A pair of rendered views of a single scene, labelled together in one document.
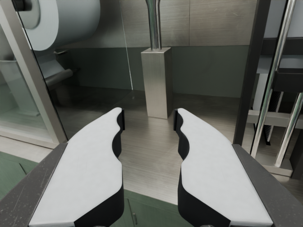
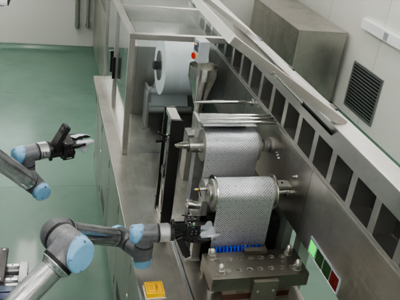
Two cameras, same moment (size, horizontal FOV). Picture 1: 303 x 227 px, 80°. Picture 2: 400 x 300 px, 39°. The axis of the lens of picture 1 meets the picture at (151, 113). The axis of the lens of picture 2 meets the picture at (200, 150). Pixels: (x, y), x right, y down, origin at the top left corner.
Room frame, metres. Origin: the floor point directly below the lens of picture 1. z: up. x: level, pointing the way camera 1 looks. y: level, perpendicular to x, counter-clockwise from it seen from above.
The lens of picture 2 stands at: (-1.04, -2.03, 2.42)
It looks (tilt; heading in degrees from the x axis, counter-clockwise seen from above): 27 degrees down; 48
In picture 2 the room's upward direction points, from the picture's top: 8 degrees clockwise
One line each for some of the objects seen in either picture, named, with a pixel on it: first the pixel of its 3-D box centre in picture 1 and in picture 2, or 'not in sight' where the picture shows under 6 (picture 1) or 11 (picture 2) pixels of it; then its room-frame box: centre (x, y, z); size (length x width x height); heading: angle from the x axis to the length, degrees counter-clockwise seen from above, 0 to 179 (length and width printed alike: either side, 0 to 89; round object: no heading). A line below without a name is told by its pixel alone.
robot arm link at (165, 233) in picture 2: not in sight; (164, 231); (0.10, -0.62, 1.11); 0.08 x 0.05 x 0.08; 65
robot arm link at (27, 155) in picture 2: not in sight; (25, 154); (-0.19, 0.01, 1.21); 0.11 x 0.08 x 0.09; 179
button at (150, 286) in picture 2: not in sight; (154, 289); (0.02, -0.70, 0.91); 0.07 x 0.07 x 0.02; 65
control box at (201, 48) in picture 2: not in sight; (199, 50); (0.56, -0.16, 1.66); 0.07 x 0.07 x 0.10; 73
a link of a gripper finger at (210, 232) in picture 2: not in sight; (211, 232); (0.26, -0.72, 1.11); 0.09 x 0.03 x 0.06; 154
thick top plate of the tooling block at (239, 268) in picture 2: not in sight; (254, 269); (0.37, -0.88, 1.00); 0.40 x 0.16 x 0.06; 155
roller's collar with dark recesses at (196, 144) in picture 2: not in sight; (194, 144); (0.39, -0.41, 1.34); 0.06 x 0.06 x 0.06; 65
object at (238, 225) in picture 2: not in sight; (241, 225); (0.39, -0.76, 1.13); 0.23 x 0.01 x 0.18; 155
